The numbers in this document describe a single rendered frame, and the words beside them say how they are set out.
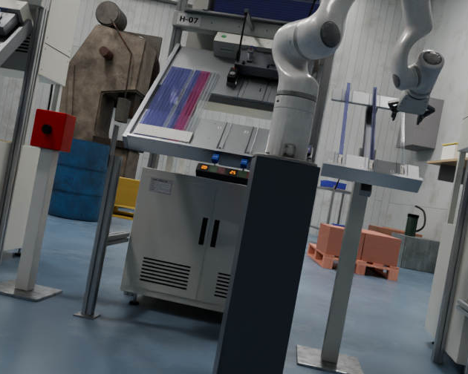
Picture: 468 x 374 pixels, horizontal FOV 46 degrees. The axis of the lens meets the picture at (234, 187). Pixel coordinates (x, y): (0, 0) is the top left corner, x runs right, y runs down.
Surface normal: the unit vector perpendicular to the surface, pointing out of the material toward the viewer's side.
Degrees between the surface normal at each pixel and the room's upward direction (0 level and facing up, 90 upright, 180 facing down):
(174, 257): 90
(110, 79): 90
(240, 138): 46
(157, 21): 90
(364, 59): 90
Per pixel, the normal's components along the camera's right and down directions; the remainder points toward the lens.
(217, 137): 0.03, -0.70
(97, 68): -0.07, -0.01
